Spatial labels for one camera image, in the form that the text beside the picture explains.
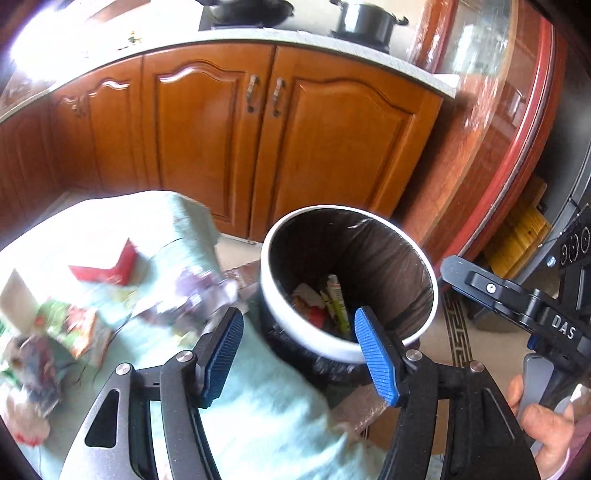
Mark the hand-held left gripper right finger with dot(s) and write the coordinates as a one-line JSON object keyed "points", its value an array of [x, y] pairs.
{"points": [[376, 355]]}

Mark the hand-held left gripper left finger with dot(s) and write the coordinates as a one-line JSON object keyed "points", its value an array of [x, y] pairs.
{"points": [[221, 355]]}

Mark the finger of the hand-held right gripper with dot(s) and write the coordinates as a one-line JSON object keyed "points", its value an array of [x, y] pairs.
{"points": [[489, 288]]}

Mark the purple clear plastic wrapper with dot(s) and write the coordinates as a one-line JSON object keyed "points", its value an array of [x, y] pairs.
{"points": [[189, 295]]}

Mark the white-rimmed bin with black bag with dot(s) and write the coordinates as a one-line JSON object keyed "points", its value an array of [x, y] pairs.
{"points": [[369, 258]]}

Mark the red carton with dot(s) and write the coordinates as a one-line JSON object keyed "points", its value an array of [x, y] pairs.
{"points": [[122, 267]]}

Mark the green snack packet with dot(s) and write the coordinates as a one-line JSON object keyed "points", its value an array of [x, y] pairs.
{"points": [[76, 330]]}

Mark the pale pink wrapper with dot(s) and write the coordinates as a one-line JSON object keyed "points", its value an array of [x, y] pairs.
{"points": [[23, 422]]}

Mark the white paper card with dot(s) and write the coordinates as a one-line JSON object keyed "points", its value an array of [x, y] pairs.
{"points": [[18, 295]]}

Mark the person's right hand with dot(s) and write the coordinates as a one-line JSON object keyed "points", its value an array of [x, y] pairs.
{"points": [[547, 434]]}

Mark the yellow crate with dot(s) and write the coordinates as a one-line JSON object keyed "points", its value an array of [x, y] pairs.
{"points": [[519, 230]]}

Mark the small red wrapper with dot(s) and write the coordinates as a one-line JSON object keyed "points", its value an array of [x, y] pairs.
{"points": [[316, 318]]}

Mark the light blue floral tablecloth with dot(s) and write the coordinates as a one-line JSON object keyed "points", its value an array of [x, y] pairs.
{"points": [[272, 415]]}

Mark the red wooden glass door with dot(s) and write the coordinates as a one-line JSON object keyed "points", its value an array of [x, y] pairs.
{"points": [[489, 152]]}

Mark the narrow wooden cabinet door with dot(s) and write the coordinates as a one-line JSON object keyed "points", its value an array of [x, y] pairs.
{"points": [[64, 147]]}

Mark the wooden base cabinet row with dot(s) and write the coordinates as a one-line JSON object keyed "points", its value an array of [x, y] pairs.
{"points": [[23, 175]]}

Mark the steel cooking pot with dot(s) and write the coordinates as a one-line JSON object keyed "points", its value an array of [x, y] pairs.
{"points": [[367, 21]]}

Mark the grey speckled countertop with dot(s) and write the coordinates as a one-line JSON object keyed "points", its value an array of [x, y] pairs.
{"points": [[295, 42]]}

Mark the black wok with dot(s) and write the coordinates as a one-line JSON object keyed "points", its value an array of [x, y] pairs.
{"points": [[251, 10]]}

